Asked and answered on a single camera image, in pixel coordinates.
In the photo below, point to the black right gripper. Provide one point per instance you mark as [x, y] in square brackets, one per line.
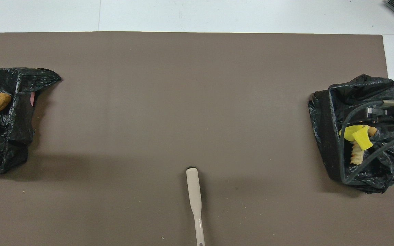
[393, 112]

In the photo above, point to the striped croissant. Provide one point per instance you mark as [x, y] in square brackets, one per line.
[357, 155]
[372, 130]

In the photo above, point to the yellow green sponge piece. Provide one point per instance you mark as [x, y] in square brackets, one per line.
[363, 139]
[349, 131]

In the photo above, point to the beige hand brush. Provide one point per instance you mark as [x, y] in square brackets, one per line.
[194, 198]

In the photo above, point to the black bag lined bin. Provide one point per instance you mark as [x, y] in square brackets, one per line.
[15, 130]
[327, 136]

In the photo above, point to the brown table mat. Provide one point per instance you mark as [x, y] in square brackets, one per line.
[183, 102]

